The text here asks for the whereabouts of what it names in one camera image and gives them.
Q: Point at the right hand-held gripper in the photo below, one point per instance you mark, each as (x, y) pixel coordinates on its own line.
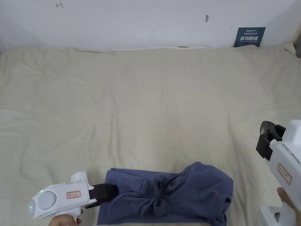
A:
(288, 155)

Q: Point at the person's left hand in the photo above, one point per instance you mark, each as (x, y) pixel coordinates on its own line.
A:
(62, 220)

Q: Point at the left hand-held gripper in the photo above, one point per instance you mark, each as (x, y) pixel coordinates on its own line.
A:
(58, 196)

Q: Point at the dark blue sign card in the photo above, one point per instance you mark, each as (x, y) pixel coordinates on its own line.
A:
(249, 37)

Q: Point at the bed with beige sheet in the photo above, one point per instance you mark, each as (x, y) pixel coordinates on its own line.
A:
(145, 106)

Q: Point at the person's right hand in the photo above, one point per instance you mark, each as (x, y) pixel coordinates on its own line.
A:
(288, 199)

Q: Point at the dark blue shirt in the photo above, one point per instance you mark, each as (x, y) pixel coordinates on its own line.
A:
(192, 188)

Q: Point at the small grey wall hook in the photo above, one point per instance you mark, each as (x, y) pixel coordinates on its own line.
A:
(207, 18)

